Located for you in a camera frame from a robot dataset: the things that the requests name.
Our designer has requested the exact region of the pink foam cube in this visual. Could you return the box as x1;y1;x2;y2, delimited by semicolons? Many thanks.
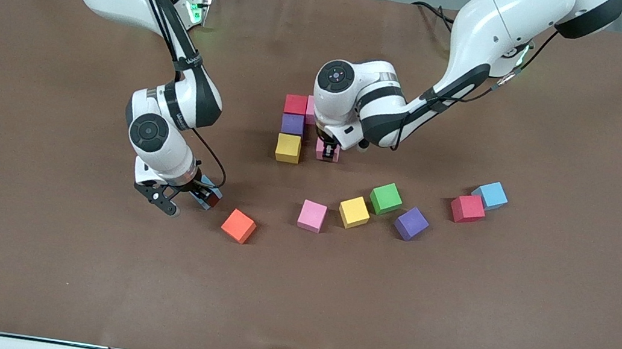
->
304;95;321;126
315;138;343;165
296;199;329;234

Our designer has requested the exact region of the blue foam cube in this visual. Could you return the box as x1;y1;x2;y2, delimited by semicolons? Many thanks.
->
188;182;223;212
470;178;511;213

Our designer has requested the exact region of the yellow foam cube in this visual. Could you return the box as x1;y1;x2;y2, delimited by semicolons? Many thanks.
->
274;132;304;165
336;193;373;232

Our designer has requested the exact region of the orange foam cube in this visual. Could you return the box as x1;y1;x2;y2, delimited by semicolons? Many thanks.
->
218;207;259;246

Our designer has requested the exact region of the purple foam cube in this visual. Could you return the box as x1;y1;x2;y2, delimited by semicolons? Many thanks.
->
280;112;307;137
392;204;432;244

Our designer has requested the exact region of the red foam cube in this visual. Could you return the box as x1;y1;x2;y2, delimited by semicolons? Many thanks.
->
283;93;310;118
449;192;489;227

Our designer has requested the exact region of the green foam cube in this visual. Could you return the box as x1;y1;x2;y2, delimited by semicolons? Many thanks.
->
367;180;406;219

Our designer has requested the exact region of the brown table mat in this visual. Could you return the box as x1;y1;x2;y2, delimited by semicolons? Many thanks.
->
0;0;622;349

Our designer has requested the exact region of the black base cable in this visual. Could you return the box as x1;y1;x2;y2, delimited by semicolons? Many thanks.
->
407;0;460;37

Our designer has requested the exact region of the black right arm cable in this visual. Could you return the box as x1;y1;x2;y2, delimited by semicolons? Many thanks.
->
86;0;252;190

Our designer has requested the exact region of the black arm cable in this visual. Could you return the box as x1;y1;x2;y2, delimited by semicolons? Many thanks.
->
86;0;252;190
391;9;560;171

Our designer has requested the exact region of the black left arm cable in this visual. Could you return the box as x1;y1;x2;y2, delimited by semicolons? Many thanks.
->
391;9;560;171

